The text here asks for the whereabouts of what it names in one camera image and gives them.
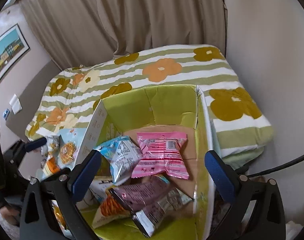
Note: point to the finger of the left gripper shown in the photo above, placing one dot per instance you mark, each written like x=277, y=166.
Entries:
x=33, y=145

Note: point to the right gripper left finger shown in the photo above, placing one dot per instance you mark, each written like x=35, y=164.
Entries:
x=67, y=187

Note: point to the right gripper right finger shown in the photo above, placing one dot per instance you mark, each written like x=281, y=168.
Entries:
x=256, y=209

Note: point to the silver snack bag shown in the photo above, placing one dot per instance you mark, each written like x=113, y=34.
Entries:
x=51, y=146

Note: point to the orange white chips bag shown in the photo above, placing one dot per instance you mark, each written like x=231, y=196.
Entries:
x=108, y=211

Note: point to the light blue snack bag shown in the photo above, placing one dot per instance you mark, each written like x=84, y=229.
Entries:
x=123, y=155

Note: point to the purple brown snack bag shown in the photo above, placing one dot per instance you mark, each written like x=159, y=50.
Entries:
x=150, y=202

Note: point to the pink snack packet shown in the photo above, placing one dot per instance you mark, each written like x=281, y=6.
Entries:
x=161, y=153

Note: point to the round waffle cookie packet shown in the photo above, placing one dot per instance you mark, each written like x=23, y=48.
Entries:
x=66, y=154

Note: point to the light blue daisy tablecloth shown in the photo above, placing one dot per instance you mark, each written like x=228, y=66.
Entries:
x=74, y=135

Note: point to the floral striped green blanket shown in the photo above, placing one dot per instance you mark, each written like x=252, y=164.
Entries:
x=70, y=98

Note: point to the black clothes rack pole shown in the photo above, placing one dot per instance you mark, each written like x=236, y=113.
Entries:
x=278, y=168

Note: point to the framed houses picture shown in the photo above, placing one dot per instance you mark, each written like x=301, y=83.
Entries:
x=12, y=47

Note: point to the green cardboard box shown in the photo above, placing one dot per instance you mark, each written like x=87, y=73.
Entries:
x=163, y=108

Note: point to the beige curtain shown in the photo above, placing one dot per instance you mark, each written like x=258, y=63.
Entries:
x=90, y=32

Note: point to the blue wall socket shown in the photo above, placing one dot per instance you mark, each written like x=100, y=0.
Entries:
x=6, y=114

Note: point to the white wall switch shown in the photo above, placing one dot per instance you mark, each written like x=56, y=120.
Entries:
x=15, y=104

